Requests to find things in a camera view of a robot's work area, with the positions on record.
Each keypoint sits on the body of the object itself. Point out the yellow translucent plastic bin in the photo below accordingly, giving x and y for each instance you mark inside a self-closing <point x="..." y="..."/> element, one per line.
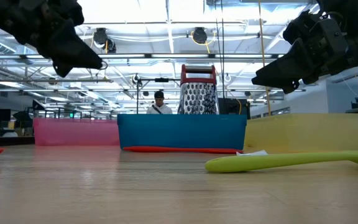
<point x="306" y="133"/>

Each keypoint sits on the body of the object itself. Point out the black cabinet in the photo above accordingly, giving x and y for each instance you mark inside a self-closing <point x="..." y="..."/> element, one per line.
<point x="232" y="107"/>

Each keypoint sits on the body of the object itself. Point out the pink translucent plastic bin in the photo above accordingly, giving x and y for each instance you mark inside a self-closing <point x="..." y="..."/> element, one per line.
<point x="73" y="130"/>

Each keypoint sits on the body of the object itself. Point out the person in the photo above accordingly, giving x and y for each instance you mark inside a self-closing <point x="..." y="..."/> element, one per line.
<point x="159" y="109"/>

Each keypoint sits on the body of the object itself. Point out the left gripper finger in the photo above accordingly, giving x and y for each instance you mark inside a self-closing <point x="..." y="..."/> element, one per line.
<point x="62" y="68"/>
<point x="70" y="46"/>

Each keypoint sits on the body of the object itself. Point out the black metal stand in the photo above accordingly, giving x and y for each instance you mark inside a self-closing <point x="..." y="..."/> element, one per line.
<point x="137" y="93"/>

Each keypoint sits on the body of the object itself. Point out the blue plastic bin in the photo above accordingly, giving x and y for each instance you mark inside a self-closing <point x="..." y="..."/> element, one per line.
<point x="182" y="130"/>

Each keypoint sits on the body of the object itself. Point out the red silicone spatula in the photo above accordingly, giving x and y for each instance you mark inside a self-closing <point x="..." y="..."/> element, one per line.
<point x="182" y="150"/>

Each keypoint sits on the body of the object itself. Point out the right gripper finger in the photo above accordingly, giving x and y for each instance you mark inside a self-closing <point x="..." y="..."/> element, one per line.
<point x="284" y="67"/>
<point x="291" y="87"/>

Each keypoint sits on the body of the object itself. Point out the green silicone spoon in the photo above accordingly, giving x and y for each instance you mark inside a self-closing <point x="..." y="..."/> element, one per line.
<point x="259" y="161"/>

